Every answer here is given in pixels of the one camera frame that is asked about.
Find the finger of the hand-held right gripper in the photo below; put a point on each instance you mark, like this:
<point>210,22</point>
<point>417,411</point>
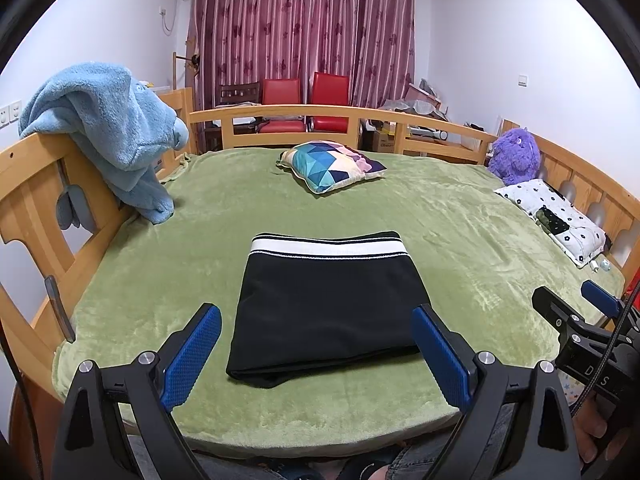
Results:
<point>552,305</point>
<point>600,297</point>

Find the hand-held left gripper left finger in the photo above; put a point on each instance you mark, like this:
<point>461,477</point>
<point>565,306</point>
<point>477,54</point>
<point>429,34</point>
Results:
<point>192,355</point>

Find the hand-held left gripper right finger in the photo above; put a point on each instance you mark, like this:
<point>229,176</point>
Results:
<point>440,355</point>

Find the black pants with white waistband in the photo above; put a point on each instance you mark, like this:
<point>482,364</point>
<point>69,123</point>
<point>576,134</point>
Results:
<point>325,310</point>

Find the person's right hand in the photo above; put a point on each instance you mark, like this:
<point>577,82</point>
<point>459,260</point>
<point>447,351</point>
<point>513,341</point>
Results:
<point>590,427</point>

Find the white flower print pillow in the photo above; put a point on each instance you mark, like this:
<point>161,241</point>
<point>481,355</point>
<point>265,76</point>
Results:
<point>580,232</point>

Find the black device on pillow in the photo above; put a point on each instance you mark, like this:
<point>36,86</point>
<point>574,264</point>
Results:
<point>552,220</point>

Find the green fleece bed blanket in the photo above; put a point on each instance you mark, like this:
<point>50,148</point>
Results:
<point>450,240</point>

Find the purple plush toy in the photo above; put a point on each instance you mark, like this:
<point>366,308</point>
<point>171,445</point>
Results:
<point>515,155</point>

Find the grey blue hanging cloth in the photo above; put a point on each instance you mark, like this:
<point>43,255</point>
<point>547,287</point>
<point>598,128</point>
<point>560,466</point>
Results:
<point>75,205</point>

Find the geometric patterned pillow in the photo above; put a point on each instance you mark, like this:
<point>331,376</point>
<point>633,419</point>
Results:
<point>330,165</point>

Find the cardboard box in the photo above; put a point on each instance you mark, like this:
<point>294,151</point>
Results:
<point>385,141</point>

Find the pile of plastic wrapped clutter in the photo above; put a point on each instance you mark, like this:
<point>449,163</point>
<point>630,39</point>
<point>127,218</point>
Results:
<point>417,100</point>

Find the light blue fleece blanket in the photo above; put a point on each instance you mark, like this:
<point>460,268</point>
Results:
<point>110,120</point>

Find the dark wooden chair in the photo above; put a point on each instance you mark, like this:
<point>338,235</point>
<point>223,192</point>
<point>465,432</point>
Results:
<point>240,92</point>

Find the red chair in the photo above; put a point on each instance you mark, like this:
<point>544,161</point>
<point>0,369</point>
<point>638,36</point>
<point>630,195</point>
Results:
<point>280,92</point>
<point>330,87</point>

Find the wooden coat rack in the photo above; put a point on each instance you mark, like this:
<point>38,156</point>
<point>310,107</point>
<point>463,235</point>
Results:
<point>190,62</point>

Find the maroon striped curtain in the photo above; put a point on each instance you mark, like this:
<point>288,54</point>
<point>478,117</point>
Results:
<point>300,25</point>

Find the white wall switch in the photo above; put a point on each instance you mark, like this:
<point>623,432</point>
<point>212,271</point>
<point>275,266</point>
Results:
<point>523,80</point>

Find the wooden bed frame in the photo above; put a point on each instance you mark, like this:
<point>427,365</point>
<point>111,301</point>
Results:
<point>30,180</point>

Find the white wall sockets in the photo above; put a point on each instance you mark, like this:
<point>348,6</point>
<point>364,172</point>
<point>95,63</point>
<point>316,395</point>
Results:
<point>10,114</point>

